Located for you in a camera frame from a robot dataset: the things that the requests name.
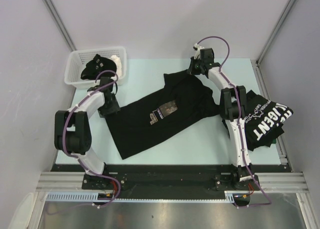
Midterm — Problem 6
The black graphic t-shirt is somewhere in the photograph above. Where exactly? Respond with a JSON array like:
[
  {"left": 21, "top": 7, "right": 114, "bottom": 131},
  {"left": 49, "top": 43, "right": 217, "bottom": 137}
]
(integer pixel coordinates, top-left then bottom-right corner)
[{"left": 105, "top": 70, "right": 220, "bottom": 160}]

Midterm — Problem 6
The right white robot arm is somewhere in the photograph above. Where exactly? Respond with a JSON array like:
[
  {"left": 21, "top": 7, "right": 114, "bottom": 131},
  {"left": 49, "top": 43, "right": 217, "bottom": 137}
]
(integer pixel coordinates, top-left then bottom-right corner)
[{"left": 187, "top": 56, "right": 255, "bottom": 191}]

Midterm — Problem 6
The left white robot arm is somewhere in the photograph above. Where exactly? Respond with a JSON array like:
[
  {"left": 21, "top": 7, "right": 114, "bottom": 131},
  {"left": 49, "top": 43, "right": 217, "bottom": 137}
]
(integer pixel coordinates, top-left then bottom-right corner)
[{"left": 54, "top": 77, "right": 120, "bottom": 189}]

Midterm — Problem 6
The folded black printed t-shirt stack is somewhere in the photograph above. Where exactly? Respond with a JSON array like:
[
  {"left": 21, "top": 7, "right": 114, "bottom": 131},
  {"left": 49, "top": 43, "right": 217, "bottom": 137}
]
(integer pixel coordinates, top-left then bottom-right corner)
[{"left": 244, "top": 90, "right": 294, "bottom": 151}]

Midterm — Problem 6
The black garment in basket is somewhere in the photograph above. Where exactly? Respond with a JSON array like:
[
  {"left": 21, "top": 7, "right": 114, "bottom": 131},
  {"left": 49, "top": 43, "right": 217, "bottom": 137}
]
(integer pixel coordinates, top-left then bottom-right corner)
[{"left": 80, "top": 54, "right": 117, "bottom": 80}]

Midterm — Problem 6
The white cloth in basket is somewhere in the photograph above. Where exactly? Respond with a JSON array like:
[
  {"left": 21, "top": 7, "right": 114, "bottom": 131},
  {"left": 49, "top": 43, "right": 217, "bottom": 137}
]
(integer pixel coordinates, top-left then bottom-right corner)
[{"left": 109, "top": 55, "right": 123, "bottom": 78}]

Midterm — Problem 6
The white perforated plastic basket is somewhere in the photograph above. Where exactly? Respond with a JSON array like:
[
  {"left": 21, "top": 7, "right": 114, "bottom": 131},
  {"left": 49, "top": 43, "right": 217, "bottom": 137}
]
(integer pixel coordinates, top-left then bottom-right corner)
[{"left": 64, "top": 46, "right": 128, "bottom": 89}]

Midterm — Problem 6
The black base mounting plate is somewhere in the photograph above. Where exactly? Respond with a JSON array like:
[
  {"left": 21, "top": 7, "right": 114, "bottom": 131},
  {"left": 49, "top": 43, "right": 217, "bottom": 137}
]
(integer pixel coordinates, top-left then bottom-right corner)
[{"left": 49, "top": 165, "right": 291, "bottom": 204}]

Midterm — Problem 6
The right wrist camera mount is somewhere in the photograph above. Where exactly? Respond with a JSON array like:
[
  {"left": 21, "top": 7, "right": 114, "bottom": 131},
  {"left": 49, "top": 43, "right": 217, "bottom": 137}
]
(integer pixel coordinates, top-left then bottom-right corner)
[{"left": 193, "top": 43, "right": 215, "bottom": 64}]

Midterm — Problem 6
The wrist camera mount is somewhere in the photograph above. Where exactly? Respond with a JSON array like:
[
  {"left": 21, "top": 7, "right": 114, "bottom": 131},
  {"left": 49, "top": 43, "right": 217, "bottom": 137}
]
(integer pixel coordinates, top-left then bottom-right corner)
[
  {"left": 87, "top": 77, "right": 118, "bottom": 93},
  {"left": 193, "top": 43, "right": 215, "bottom": 64}
]

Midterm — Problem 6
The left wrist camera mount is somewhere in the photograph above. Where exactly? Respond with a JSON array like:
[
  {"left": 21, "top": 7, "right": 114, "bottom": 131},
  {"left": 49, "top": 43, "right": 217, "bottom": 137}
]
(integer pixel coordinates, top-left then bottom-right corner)
[{"left": 87, "top": 77, "right": 118, "bottom": 93}]

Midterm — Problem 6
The white slotted cable duct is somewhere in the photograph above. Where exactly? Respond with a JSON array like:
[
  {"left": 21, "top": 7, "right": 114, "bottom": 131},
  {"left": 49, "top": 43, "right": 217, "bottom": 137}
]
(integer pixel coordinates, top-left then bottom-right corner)
[{"left": 46, "top": 192, "right": 99, "bottom": 202}]

